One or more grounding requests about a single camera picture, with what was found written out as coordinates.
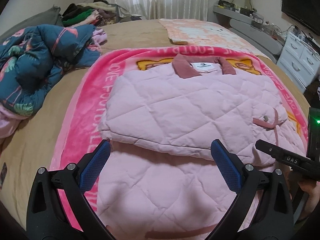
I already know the pink quilted jacket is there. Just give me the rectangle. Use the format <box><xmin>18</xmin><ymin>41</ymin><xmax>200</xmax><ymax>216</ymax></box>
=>
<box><xmin>97</xmin><ymin>55</ymin><xmax>305</xmax><ymax>239</ymax></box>

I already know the pile of clothes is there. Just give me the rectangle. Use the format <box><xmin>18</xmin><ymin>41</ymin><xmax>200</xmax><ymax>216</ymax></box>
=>
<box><xmin>61</xmin><ymin>0</ymin><xmax>145</xmax><ymax>27</ymax></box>

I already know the person's right hand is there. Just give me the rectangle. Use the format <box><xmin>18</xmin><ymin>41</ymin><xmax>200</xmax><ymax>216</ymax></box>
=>
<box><xmin>298</xmin><ymin>179</ymin><xmax>319</xmax><ymax>220</ymax></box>

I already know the pink football fleece blanket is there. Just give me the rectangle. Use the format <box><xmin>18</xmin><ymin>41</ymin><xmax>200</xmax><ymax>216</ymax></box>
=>
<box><xmin>49</xmin><ymin>45</ymin><xmax>309</xmax><ymax>233</ymax></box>

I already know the white drawer dresser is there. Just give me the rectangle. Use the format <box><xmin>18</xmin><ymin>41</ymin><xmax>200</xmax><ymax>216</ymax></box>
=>
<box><xmin>277</xmin><ymin>31</ymin><xmax>319</xmax><ymax>93</ymax></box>

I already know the grey shelf unit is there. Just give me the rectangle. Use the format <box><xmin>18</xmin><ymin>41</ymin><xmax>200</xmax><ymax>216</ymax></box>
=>
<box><xmin>213</xmin><ymin>4</ymin><xmax>285</xmax><ymax>63</ymax></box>

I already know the peach kitty blanket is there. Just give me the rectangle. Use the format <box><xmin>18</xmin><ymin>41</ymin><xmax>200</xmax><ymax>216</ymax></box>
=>
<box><xmin>158</xmin><ymin>18</ymin><xmax>266</xmax><ymax>56</ymax></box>

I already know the blue floral quilted jacket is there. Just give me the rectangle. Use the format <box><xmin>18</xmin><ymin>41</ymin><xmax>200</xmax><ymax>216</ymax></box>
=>
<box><xmin>1</xmin><ymin>24</ymin><xmax>101</xmax><ymax>116</ymax></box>

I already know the grey pillow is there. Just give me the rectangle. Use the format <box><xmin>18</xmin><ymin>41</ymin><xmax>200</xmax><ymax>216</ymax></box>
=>
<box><xmin>1</xmin><ymin>6</ymin><xmax>63</xmax><ymax>43</ymax></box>

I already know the black wall television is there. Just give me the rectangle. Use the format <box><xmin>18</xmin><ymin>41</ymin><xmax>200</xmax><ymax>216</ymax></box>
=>
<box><xmin>281</xmin><ymin>0</ymin><xmax>319</xmax><ymax>36</ymax></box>

